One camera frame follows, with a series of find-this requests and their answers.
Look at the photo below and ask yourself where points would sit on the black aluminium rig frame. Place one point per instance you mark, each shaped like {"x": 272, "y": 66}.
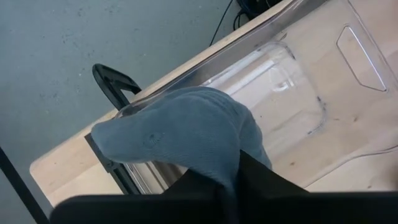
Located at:
{"x": 124, "y": 180}

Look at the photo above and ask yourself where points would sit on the black table clamp hook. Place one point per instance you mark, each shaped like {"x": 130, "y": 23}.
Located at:
{"x": 107, "y": 77}

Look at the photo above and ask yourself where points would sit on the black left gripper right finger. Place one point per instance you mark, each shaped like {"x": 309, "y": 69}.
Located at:
{"x": 295, "y": 208}

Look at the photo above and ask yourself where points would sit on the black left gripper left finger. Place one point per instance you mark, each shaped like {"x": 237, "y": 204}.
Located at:
{"x": 140, "y": 210}

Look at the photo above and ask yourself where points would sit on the blue denim baseball cap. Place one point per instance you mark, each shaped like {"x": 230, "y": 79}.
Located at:
{"x": 186, "y": 130}

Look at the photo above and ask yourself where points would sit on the clear plastic bin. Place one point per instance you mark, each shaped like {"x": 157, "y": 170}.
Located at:
{"x": 295, "y": 93}

